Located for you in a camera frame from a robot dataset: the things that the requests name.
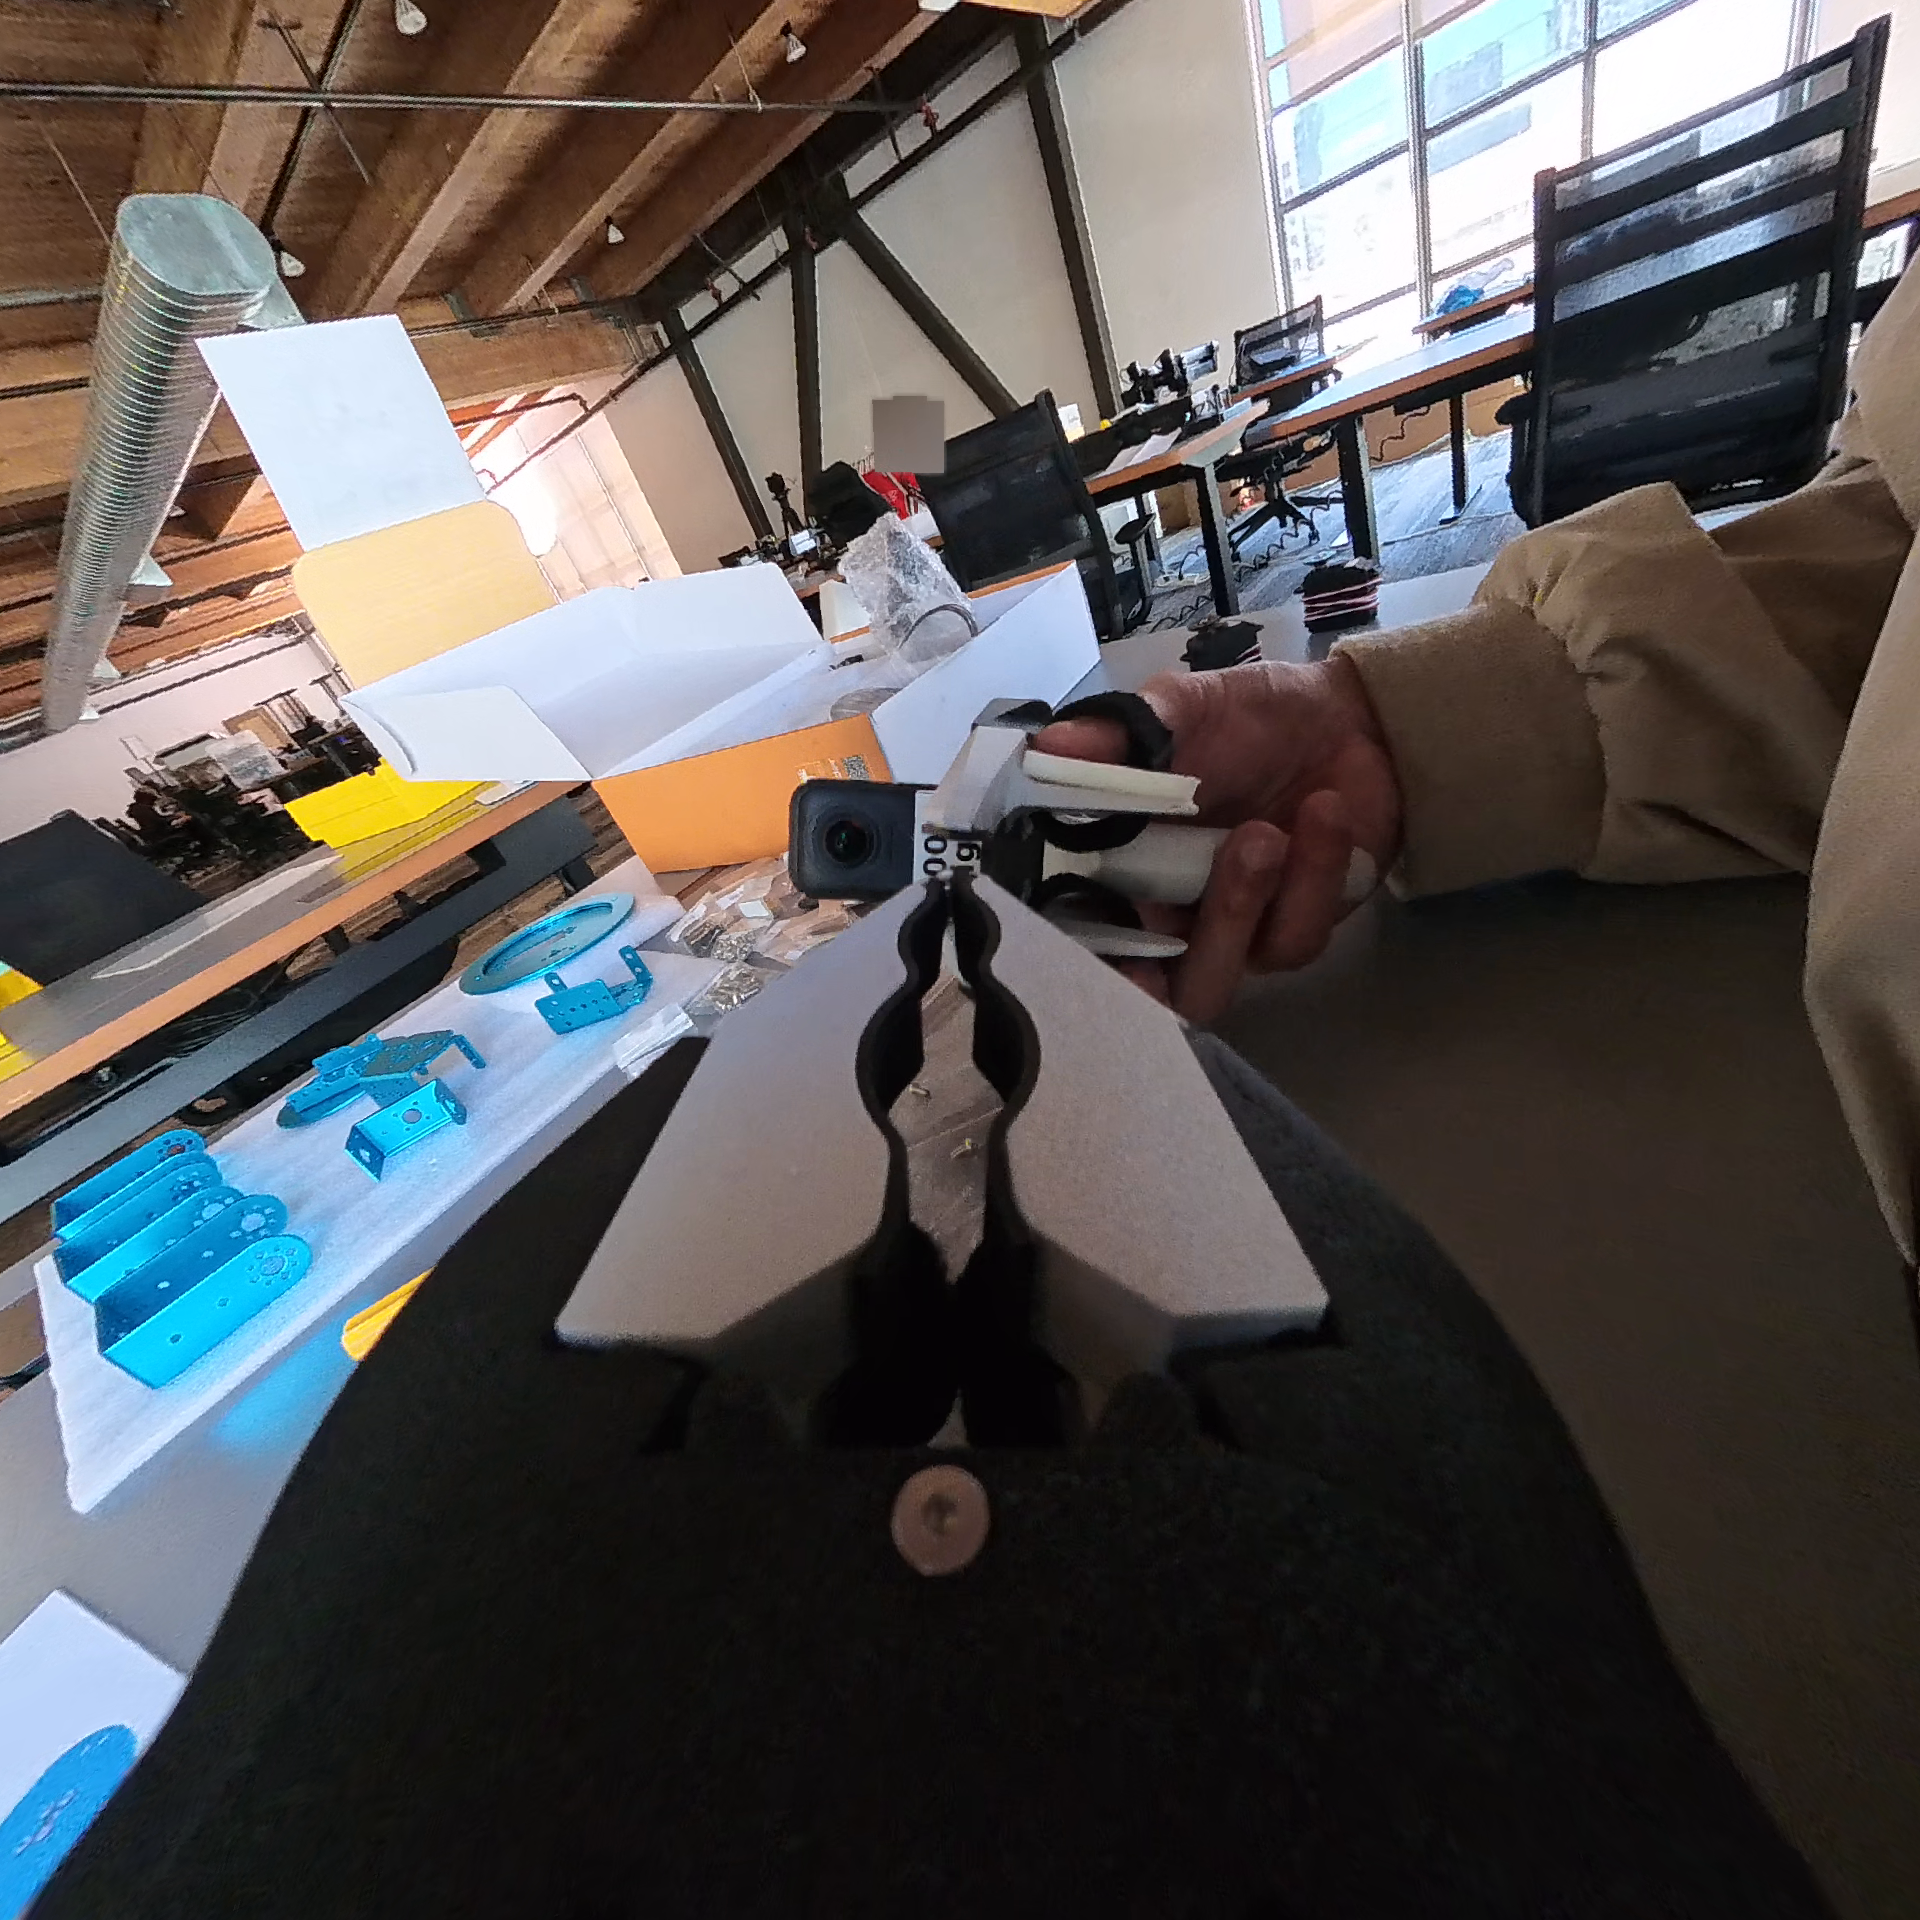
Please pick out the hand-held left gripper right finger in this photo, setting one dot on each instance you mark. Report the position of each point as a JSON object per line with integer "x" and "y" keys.
{"x": 1155, "y": 1170}

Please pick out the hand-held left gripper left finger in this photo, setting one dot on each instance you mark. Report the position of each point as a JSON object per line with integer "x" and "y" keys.
{"x": 751, "y": 1184}

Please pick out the person's right forearm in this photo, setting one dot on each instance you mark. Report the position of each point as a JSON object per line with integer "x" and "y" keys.
{"x": 1575, "y": 674}

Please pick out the person's right hand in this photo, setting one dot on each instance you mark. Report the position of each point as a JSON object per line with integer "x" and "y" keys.
{"x": 1291, "y": 735}

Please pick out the pile of small parts bags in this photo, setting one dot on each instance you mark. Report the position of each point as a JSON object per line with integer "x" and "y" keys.
{"x": 720, "y": 939}

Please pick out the orange white cardboard box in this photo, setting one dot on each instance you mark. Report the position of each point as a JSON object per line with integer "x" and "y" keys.
{"x": 704, "y": 661}

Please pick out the bubble wrapped black item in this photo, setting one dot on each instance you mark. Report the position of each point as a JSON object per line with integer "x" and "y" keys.
{"x": 893, "y": 578}

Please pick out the yellow storage bin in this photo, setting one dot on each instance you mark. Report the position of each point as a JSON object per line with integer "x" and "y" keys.
{"x": 14, "y": 990}
{"x": 361, "y": 811}

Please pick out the black red servo stack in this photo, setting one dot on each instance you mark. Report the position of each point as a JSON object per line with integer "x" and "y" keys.
{"x": 1341, "y": 601}

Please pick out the white foam sheet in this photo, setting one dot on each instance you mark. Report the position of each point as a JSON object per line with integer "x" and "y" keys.
{"x": 194, "y": 1425}

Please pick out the assembly guide booklet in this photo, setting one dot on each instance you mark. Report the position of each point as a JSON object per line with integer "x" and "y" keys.
{"x": 60, "y": 1681}

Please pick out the large window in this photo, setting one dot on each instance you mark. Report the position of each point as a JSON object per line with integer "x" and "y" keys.
{"x": 1501, "y": 150}

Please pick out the black mesh office chair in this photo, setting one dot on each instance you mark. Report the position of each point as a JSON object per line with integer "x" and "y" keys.
{"x": 1695, "y": 375}

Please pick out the blue perforated metal bracket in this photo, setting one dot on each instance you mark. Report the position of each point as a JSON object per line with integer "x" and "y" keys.
{"x": 584, "y": 1009}

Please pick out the small blue metal bracket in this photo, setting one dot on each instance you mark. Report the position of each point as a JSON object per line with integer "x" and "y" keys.
{"x": 398, "y": 1128}

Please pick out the blue U-shaped metal bracket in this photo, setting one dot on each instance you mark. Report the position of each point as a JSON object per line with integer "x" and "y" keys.
{"x": 135, "y": 1252}
{"x": 194, "y": 1321}
{"x": 121, "y": 1179}

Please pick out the silver ventilation duct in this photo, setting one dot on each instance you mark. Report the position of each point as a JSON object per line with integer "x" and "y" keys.
{"x": 135, "y": 450}

